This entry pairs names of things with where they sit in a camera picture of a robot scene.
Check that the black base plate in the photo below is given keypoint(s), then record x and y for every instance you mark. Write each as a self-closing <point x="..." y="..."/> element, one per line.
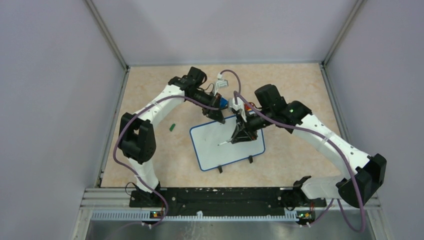
<point x="286" y="197"/>

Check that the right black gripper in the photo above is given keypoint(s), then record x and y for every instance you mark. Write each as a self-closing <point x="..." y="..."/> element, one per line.
<point x="239" y="135"/>

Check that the aluminium frame rail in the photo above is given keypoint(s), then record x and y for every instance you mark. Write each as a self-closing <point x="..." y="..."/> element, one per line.
<point x="108" y="210"/>

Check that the blue-framed whiteboard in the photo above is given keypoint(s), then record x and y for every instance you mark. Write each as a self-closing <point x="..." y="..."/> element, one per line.
<point x="206" y="137"/>

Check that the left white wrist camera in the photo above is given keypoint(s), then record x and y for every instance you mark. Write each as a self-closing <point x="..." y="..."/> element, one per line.
<point x="220" y="83"/>

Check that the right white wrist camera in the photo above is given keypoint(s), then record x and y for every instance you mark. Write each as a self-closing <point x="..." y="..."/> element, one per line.
<point x="237" y="107"/>

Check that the red yellow toy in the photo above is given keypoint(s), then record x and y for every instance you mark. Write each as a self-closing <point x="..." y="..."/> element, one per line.
<point x="247" y="108"/>

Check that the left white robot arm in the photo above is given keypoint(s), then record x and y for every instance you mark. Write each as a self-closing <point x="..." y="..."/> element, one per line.
<point x="136" y="137"/>

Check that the green-capped whiteboard marker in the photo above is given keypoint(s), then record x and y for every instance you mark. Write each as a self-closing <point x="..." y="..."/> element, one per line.
<point x="225" y="142"/>

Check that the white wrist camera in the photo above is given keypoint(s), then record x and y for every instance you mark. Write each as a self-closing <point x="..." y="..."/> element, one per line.
<point x="220" y="83"/>
<point x="237" y="107"/>

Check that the blue toy car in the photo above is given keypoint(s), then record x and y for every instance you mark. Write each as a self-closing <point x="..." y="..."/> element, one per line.
<point x="223" y="104"/>

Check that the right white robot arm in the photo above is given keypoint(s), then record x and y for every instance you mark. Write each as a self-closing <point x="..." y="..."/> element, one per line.
<point x="361" y="174"/>

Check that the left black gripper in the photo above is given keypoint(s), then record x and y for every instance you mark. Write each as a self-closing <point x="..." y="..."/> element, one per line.
<point x="214" y="114"/>

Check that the green marker cap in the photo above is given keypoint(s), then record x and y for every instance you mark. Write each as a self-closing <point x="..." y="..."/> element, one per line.
<point x="172" y="127"/>

